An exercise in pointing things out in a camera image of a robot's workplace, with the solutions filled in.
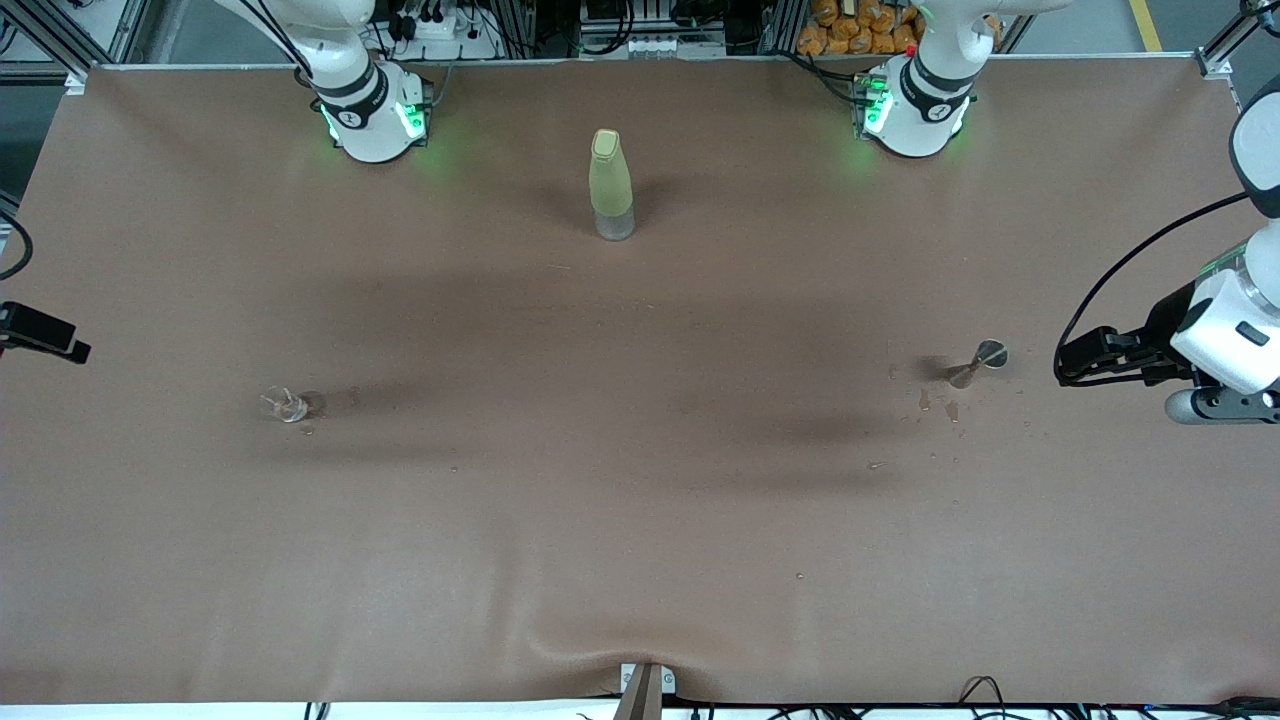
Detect steel double jigger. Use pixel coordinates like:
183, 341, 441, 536
946, 339, 1009, 390

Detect yellow-green shaker bottle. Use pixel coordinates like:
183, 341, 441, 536
588, 128, 638, 243

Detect pile of orange objects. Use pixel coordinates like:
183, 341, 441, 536
797, 0, 926, 57

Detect brown table cover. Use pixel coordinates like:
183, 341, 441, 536
0, 55, 1280, 706

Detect black electronics rack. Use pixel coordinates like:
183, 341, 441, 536
578, 0, 726, 56

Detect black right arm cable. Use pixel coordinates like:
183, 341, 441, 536
0, 208, 34, 282

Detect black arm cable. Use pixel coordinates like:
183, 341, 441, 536
1053, 192, 1253, 388
0, 208, 34, 282

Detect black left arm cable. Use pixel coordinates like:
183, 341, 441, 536
1053, 192, 1253, 388

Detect grey aluminium frame struts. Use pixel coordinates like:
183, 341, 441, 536
0, 0, 151, 83

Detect black cable bundle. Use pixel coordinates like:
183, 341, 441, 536
660, 676, 1280, 720

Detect black base power cable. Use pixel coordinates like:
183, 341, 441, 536
778, 48, 867, 105

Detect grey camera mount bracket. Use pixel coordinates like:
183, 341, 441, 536
615, 662, 678, 720

